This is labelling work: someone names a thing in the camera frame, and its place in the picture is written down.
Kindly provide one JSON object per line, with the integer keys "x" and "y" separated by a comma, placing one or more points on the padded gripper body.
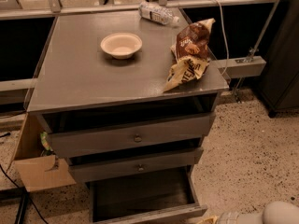
{"x": 224, "y": 218}

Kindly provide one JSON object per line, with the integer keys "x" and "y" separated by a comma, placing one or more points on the grey bottom drawer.
{"x": 160, "y": 197}

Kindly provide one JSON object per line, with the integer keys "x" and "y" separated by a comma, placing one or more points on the grey drawer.
{"x": 160, "y": 197}
{"x": 137, "y": 165}
{"x": 141, "y": 134}

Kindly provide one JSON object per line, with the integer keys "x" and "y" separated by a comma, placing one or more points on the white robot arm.
{"x": 274, "y": 213}

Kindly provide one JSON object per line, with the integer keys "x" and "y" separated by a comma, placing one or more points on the grey middle drawer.
{"x": 137, "y": 165}

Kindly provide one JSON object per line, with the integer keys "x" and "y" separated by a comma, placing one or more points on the grey top drawer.
{"x": 141, "y": 134}

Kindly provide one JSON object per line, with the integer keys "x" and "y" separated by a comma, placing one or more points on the grey drawer cabinet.
{"x": 80, "y": 87}

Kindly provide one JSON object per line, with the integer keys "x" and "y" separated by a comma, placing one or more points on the dark cabinet at right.
{"x": 279, "y": 82}

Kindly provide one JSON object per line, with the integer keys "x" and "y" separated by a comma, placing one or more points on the yellow snack bag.
{"x": 191, "y": 63}

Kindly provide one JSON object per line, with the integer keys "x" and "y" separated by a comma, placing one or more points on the brown chip bag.
{"x": 193, "y": 40}

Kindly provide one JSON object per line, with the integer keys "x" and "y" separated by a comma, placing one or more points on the cardboard box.
{"x": 38, "y": 172}

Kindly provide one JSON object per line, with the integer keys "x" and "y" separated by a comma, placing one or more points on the green snack packet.
{"x": 44, "y": 142}

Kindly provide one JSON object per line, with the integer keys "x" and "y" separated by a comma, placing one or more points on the white paper bowl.
{"x": 121, "y": 45}

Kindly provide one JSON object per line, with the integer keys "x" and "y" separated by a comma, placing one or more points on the clear plastic water bottle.
{"x": 158, "y": 14}

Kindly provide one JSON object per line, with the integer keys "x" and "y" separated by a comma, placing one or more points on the grey metal frame rail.
{"x": 248, "y": 66}

